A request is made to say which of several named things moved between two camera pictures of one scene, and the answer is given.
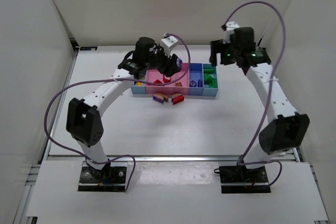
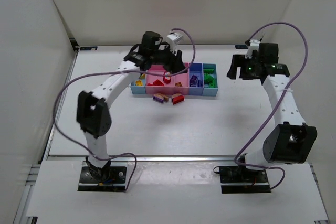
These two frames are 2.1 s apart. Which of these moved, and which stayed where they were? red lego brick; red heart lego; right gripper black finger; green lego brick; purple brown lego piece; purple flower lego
Moved: purple flower lego; right gripper black finger
Stayed: red heart lego; purple brown lego piece; green lego brick; red lego brick
